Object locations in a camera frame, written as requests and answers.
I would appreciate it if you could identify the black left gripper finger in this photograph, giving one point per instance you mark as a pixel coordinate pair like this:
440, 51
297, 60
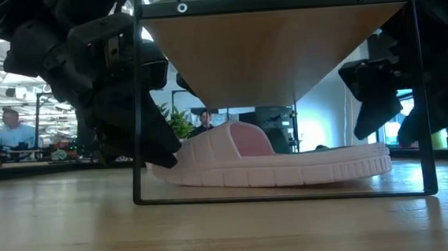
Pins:
112, 137
156, 142

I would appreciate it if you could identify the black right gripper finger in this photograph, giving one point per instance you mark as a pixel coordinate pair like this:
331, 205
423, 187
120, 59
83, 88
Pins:
411, 130
377, 116

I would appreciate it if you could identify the pink slide sandal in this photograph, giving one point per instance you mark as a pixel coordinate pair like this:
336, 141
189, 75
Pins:
290, 170

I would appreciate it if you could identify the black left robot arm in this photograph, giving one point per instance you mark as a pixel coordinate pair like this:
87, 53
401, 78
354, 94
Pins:
24, 44

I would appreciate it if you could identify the green potted plant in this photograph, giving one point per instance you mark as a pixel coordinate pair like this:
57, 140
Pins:
180, 124

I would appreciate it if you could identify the yellow-green cylinder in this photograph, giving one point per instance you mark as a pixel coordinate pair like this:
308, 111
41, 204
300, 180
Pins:
440, 140

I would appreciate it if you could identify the person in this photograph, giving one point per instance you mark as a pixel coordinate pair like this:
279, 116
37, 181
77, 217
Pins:
205, 123
11, 134

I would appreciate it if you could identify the black metal stand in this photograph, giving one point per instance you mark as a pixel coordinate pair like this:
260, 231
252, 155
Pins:
37, 115

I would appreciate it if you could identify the black cabinet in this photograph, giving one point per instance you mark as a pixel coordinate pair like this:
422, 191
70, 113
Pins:
278, 115

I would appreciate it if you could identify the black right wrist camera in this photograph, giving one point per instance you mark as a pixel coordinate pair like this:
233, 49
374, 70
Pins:
367, 78

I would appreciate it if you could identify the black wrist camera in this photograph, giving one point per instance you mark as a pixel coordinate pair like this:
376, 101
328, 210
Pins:
367, 78
155, 73

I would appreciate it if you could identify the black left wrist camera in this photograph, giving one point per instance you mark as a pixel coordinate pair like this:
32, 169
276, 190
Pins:
155, 73

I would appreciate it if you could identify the wooden shelf with black frame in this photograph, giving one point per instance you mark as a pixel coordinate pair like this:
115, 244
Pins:
274, 51

